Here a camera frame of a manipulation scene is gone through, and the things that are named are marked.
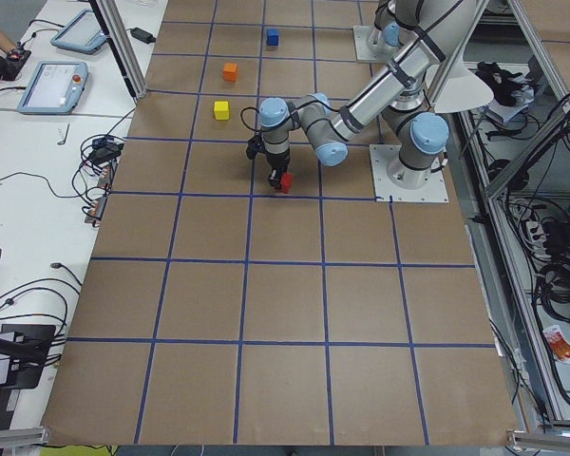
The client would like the aluminium frame post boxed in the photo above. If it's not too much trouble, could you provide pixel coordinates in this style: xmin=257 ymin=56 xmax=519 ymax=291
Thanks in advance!
xmin=89 ymin=0 xmax=147 ymax=100

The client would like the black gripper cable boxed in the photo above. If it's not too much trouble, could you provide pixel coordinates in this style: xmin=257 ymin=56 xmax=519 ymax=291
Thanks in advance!
xmin=239 ymin=92 xmax=348 ymax=132

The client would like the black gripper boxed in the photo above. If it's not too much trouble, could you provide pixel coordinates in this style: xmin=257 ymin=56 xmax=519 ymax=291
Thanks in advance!
xmin=265 ymin=148 xmax=291 ymax=189

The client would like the teach pendant far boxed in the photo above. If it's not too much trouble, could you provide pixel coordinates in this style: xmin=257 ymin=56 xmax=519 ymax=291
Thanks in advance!
xmin=50 ymin=9 xmax=106 ymax=54

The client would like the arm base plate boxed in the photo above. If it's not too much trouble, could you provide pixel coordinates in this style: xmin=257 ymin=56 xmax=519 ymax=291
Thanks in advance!
xmin=370 ymin=144 xmax=449 ymax=203
xmin=352 ymin=26 xmax=399 ymax=63

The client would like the red snack packet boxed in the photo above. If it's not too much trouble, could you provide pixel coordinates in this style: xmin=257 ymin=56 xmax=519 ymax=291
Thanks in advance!
xmin=542 ymin=325 xmax=570 ymax=363

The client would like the blue wooden block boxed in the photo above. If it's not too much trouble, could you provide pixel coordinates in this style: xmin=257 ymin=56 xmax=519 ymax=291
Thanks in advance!
xmin=266 ymin=28 xmax=280 ymax=47

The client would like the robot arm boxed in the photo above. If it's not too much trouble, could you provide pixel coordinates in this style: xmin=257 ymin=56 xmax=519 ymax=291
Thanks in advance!
xmin=246 ymin=1 xmax=477 ymax=193
xmin=373 ymin=0 xmax=400 ymax=47

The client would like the orange wooden block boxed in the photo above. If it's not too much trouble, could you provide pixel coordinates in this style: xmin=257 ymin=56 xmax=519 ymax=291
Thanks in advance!
xmin=222 ymin=62 xmax=238 ymax=83

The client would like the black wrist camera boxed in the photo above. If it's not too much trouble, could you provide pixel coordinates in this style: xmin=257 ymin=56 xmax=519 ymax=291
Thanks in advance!
xmin=245 ymin=134 xmax=266 ymax=161

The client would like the yellow wooden block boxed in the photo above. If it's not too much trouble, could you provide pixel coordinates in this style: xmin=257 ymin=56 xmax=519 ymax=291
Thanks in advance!
xmin=213 ymin=100 xmax=230 ymax=121

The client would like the teach pendant near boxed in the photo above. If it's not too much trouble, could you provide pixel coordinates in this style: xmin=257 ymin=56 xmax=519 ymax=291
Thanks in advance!
xmin=17 ymin=61 xmax=88 ymax=115

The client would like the black power adapter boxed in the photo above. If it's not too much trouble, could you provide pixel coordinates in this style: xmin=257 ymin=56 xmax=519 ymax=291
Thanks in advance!
xmin=130 ymin=28 xmax=156 ymax=44

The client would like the allen key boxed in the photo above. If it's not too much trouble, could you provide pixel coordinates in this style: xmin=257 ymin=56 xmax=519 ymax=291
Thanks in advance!
xmin=57 ymin=123 xmax=70 ymax=145

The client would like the teach pendant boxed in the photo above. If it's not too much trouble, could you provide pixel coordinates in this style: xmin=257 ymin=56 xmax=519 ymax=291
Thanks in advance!
xmin=50 ymin=9 xmax=106 ymax=54
xmin=17 ymin=61 xmax=88 ymax=115

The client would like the red wooden block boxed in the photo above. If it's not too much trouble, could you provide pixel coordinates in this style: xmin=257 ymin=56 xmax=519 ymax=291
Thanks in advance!
xmin=280 ymin=172 xmax=294 ymax=194

